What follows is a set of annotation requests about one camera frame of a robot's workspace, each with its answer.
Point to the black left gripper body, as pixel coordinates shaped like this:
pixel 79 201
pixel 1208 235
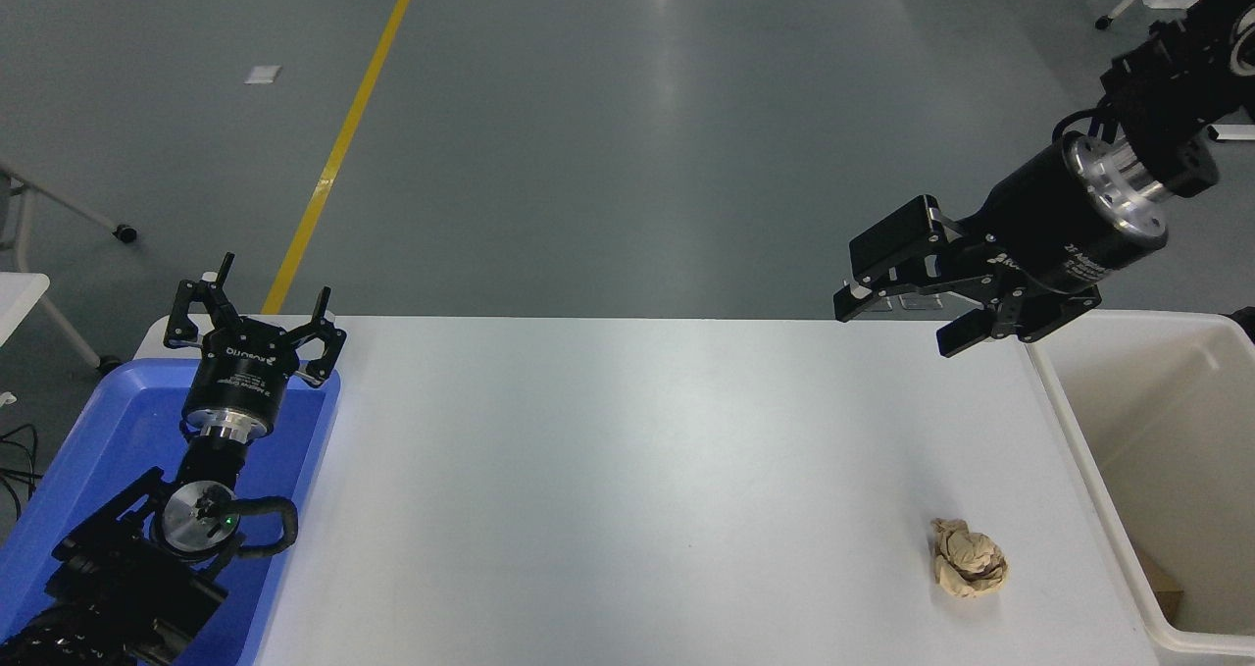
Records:
pixel 240 372

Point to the white frame with caster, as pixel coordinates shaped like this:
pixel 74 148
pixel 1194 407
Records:
pixel 69 210

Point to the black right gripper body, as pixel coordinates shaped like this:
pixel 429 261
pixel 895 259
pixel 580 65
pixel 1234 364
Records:
pixel 1039 225

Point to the large pale plastic bin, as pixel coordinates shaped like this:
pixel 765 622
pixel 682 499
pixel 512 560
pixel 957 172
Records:
pixel 1177 431

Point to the small white floor marker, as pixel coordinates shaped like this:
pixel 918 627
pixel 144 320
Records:
pixel 263 75

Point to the blue plastic tray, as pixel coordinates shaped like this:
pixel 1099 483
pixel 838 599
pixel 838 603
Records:
pixel 108 431

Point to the tan paper ball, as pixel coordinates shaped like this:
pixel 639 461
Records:
pixel 969 558

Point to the white side table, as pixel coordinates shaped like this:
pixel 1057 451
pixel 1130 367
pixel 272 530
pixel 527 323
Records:
pixel 20 298

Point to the black round object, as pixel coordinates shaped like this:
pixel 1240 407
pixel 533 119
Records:
pixel 1245 323

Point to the white flat bar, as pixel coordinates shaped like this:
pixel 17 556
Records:
pixel 1233 133

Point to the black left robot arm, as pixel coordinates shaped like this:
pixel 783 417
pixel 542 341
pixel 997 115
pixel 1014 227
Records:
pixel 118 578

